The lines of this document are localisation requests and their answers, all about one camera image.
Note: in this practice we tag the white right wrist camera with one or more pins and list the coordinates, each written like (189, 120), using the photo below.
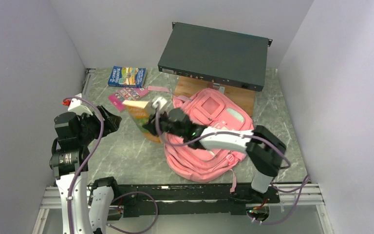
(160, 104)

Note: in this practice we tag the blue treehouse book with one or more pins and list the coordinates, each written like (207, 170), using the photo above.
(131, 77)

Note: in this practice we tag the dark green rack device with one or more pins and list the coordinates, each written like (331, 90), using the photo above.
(215, 55)

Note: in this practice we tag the grey metal bracket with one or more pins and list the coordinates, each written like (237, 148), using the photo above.
(216, 86)

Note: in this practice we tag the orange book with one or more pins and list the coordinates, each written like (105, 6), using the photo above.
(140, 112)

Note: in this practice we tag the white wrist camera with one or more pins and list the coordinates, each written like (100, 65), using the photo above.
(76, 106)
(160, 104)

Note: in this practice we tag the pink student backpack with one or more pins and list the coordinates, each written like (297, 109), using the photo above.
(212, 108)

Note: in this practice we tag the pink sticker card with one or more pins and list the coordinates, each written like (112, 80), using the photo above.
(126, 93)

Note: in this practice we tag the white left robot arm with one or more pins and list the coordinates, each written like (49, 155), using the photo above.
(83, 211)

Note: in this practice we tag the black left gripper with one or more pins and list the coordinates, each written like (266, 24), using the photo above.
(112, 121)

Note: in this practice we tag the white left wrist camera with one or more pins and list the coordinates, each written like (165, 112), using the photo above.
(76, 106)

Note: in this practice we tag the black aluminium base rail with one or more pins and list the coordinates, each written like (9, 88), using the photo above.
(184, 199)

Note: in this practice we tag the wooden support block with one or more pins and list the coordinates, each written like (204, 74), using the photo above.
(242, 97)

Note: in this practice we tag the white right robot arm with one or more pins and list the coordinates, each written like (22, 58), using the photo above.
(264, 149)

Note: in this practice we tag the silver side rail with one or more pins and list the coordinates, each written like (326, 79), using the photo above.
(67, 161)

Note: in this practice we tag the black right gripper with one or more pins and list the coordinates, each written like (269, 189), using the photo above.
(151, 125)

